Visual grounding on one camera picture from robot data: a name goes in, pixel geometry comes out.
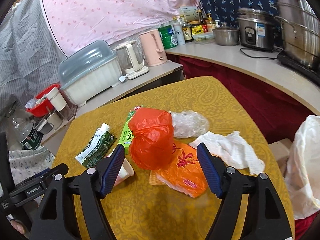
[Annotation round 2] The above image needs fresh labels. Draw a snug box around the steel rice cooker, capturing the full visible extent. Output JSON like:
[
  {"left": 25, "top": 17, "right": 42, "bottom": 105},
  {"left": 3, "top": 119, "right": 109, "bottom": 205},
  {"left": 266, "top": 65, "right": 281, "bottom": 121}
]
[{"left": 237, "top": 8, "right": 274, "bottom": 51}]

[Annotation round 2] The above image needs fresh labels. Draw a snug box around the floral white cloth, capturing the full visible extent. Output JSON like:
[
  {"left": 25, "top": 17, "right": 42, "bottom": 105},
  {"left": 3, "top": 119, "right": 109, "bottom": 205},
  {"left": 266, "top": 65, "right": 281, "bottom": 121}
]
[{"left": 9, "top": 146, "right": 55, "bottom": 185}]

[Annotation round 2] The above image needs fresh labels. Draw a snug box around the pink dotted curtain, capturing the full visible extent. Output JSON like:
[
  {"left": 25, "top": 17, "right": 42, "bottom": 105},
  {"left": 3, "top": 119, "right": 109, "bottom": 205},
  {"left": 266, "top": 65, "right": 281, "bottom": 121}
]
[{"left": 41, "top": 0, "right": 199, "bottom": 56}]

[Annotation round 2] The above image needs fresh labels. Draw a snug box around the dark soy sauce bottle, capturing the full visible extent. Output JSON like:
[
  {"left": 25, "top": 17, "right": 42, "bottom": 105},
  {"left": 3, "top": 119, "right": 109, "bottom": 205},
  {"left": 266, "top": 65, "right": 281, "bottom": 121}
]
[{"left": 180, "top": 15, "right": 193, "bottom": 42}]

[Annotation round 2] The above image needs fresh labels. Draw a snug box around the small steel pot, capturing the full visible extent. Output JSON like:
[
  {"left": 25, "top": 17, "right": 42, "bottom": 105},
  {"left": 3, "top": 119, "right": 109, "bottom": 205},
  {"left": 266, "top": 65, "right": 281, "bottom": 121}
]
[{"left": 213, "top": 22, "right": 239, "bottom": 46}]

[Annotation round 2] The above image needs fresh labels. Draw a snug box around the black power cable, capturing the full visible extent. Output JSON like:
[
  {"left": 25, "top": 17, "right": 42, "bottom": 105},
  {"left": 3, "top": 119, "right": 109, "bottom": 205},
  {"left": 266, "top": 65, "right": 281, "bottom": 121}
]
[{"left": 239, "top": 47, "right": 283, "bottom": 61}]

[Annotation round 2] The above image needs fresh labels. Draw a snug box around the white bottle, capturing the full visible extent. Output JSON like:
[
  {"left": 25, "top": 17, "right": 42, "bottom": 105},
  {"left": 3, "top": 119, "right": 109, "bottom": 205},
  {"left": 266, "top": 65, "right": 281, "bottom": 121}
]
[{"left": 172, "top": 17, "right": 185, "bottom": 46}]

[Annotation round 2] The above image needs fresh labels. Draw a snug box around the dark red counter skirt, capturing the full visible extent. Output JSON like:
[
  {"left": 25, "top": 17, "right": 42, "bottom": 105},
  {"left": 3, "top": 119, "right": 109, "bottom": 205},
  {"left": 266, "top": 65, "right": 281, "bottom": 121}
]
[{"left": 166, "top": 52, "right": 320, "bottom": 240}]

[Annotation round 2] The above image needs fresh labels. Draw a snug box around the yellow paisley tablecloth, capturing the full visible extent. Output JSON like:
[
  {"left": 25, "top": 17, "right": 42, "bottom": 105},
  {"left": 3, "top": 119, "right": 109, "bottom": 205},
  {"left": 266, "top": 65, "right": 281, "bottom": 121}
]
[{"left": 54, "top": 76, "right": 295, "bottom": 239}]

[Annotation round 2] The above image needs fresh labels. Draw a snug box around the green tin can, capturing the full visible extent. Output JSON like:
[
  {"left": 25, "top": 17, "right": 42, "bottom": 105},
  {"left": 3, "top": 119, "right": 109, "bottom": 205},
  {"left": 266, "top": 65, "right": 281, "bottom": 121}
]
[{"left": 158, "top": 25, "right": 178, "bottom": 50}]

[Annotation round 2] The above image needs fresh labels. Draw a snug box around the red plastic basin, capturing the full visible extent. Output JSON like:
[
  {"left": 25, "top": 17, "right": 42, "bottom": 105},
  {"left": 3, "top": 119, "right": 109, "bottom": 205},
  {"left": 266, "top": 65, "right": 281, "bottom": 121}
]
[{"left": 25, "top": 83, "right": 61, "bottom": 118}]

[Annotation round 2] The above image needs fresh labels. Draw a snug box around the clear plastic bag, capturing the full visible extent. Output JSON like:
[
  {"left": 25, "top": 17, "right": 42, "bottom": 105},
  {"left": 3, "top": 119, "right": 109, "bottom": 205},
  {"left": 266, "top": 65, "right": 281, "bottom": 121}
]
[{"left": 169, "top": 111, "right": 209, "bottom": 139}]

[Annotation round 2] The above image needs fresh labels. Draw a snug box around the white glass electric kettle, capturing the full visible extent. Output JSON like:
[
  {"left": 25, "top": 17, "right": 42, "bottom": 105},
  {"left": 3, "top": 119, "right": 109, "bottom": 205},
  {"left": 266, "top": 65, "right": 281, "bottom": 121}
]
[{"left": 114, "top": 40, "right": 149, "bottom": 82}]

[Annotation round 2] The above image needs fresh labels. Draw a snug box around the green white milk carton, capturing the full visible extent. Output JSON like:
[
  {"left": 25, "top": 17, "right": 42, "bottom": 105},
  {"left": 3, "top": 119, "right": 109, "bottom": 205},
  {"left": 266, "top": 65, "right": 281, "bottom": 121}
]
[{"left": 75, "top": 123, "right": 116, "bottom": 168}]

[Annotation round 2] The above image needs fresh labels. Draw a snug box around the glass jar dark label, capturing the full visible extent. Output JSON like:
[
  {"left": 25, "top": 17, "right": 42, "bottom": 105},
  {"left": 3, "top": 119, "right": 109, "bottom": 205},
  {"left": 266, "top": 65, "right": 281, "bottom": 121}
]
[{"left": 11, "top": 116, "right": 43, "bottom": 150}]

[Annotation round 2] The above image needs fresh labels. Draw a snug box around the large steel steamer pot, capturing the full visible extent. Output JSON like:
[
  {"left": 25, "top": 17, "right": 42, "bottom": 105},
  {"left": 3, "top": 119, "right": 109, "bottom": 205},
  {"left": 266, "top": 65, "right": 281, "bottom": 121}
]
[{"left": 275, "top": 0, "right": 319, "bottom": 69}]

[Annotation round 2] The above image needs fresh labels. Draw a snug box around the red plastic bag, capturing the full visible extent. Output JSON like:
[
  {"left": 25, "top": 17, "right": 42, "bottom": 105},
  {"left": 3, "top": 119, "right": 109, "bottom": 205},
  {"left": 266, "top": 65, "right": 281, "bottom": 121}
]
[{"left": 128, "top": 107, "right": 174, "bottom": 170}]

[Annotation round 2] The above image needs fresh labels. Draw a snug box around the pink electric kettle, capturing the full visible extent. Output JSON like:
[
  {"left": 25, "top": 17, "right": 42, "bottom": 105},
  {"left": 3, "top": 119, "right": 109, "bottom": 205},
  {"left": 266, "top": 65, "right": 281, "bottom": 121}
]
[{"left": 139, "top": 29, "right": 168, "bottom": 67}]

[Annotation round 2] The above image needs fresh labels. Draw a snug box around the white lined trash bin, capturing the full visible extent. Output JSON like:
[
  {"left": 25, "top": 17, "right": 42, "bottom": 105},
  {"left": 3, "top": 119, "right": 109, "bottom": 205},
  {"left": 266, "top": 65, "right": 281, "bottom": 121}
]
[{"left": 285, "top": 115, "right": 319, "bottom": 220}]

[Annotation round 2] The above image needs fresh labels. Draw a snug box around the orange printed plastic bag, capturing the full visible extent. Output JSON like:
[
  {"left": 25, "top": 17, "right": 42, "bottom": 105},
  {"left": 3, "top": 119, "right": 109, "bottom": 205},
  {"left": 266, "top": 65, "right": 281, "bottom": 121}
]
[{"left": 156, "top": 140, "right": 208, "bottom": 198}]

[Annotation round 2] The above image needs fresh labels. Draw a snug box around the clear food container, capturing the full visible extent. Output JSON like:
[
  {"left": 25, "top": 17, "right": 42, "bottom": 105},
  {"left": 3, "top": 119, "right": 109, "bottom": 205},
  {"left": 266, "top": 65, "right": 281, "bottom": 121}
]
[{"left": 193, "top": 31, "right": 215, "bottom": 44}]

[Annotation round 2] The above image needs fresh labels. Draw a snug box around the person's hand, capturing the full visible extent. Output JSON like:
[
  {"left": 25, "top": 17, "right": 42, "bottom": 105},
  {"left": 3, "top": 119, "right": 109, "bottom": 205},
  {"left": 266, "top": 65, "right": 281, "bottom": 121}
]
[{"left": 10, "top": 219, "right": 29, "bottom": 238}]

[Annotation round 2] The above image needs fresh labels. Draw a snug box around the green toothpaste box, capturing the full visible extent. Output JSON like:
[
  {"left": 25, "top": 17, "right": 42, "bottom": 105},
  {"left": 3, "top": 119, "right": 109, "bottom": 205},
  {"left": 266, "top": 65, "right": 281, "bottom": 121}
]
[{"left": 119, "top": 105, "right": 143, "bottom": 154}]

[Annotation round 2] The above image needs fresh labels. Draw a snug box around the black induction cooktop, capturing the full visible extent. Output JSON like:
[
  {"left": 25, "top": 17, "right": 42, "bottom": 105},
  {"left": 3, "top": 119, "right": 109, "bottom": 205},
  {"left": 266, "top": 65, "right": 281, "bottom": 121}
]
[{"left": 277, "top": 51, "right": 320, "bottom": 86}]

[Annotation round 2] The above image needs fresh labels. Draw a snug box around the white box on shelf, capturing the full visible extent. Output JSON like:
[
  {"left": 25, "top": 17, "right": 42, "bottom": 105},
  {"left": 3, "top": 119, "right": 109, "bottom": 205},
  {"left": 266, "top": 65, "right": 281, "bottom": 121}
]
[{"left": 178, "top": 6, "right": 199, "bottom": 22}]

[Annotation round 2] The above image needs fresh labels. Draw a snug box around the white dish rack with lid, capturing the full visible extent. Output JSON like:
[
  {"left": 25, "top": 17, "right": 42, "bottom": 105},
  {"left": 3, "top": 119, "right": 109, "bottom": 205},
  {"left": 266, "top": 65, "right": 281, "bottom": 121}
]
[{"left": 58, "top": 40, "right": 122, "bottom": 106}]

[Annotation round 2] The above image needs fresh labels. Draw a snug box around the white cup stack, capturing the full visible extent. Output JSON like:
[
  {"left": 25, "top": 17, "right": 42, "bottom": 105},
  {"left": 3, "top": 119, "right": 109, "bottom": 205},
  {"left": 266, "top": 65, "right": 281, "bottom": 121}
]
[{"left": 46, "top": 87, "right": 67, "bottom": 112}]

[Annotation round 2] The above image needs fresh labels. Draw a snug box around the white paper towel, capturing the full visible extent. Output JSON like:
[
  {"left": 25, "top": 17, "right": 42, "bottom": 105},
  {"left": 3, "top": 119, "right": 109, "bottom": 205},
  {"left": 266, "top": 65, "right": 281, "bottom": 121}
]
[{"left": 189, "top": 131, "right": 265, "bottom": 175}]

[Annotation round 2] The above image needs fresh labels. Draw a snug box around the yellow label jar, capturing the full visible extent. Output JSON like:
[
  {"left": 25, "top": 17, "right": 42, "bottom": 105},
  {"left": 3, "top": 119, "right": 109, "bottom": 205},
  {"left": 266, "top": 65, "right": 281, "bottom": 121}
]
[{"left": 189, "top": 21, "right": 204, "bottom": 35}]

